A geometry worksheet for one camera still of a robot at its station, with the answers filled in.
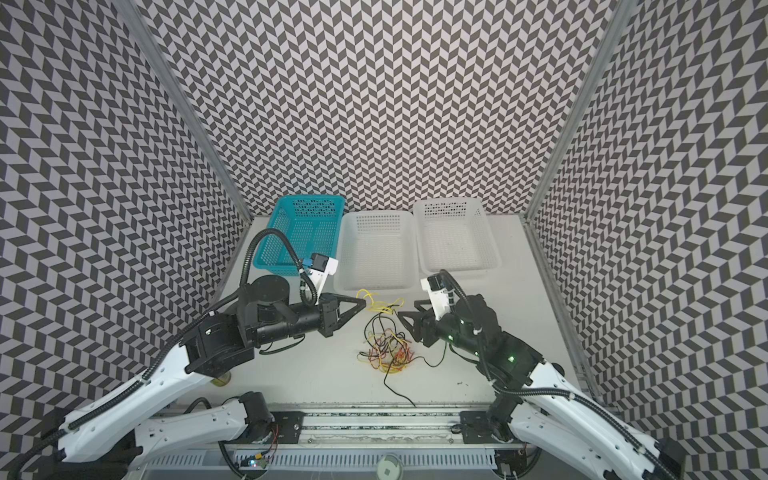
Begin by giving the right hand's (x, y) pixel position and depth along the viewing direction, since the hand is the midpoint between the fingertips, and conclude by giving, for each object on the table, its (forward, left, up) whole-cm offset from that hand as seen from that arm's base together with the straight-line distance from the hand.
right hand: (409, 309), depth 68 cm
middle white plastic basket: (+36, +10, -23) cm, 44 cm away
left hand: (-5, +9, +10) cm, 14 cm away
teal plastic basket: (+50, +36, -23) cm, 66 cm away
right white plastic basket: (+42, -19, -23) cm, 51 cm away
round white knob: (-29, +5, -12) cm, 31 cm away
